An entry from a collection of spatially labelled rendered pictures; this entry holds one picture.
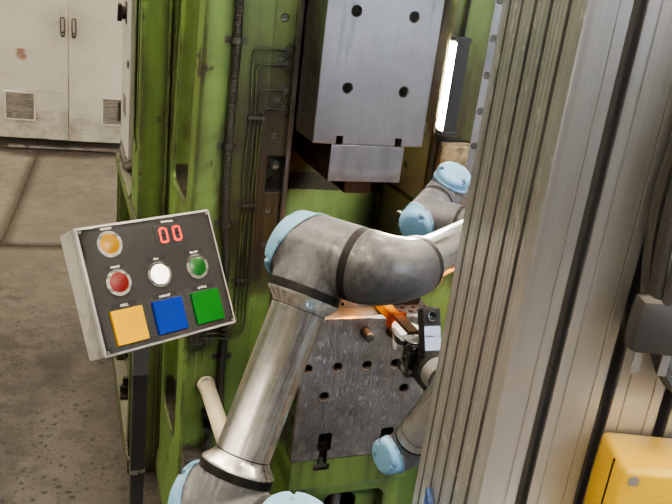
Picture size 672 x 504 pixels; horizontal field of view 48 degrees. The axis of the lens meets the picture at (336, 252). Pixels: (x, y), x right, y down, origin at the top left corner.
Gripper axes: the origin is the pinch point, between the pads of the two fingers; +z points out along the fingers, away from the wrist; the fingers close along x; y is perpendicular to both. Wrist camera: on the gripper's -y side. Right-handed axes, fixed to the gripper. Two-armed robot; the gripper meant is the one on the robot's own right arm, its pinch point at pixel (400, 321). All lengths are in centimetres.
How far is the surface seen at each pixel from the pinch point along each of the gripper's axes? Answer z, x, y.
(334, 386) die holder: 22.0, -5.7, 29.8
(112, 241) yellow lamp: 12, -65, -17
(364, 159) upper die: 27.3, -3.0, -32.7
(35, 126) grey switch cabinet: 561, -96, 73
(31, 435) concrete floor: 117, -87, 99
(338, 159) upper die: 27.3, -10.0, -32.5
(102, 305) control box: 4, -68, -5
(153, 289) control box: 10, -57, -6
